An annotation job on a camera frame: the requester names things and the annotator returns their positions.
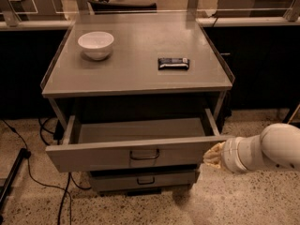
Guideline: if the grey top drawer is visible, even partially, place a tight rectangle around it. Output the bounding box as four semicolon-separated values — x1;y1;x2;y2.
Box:
46;111;230;173

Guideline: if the grey drawer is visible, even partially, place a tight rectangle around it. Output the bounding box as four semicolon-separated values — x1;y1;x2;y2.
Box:
46;111;230;173
90;170;197;192

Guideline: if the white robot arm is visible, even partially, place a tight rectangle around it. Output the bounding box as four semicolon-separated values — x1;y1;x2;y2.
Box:
203;123;300;173

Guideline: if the grey drawer cabinet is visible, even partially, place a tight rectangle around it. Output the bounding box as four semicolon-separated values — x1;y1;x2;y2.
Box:
42;12;234;182

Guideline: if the grey lower drawer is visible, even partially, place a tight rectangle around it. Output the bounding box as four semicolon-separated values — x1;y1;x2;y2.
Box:
90;170;197;192

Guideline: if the white ceramic bowl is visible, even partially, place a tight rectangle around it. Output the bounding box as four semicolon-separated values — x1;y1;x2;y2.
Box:
78;31;114;60

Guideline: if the black floor stand bar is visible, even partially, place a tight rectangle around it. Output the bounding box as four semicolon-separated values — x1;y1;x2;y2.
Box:
0;148;31;208

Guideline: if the black padded seat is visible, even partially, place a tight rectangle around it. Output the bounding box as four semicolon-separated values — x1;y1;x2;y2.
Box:
88;0;157;14

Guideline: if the black floor cable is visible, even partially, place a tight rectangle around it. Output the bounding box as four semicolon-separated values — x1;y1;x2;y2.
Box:
1;117;92;225

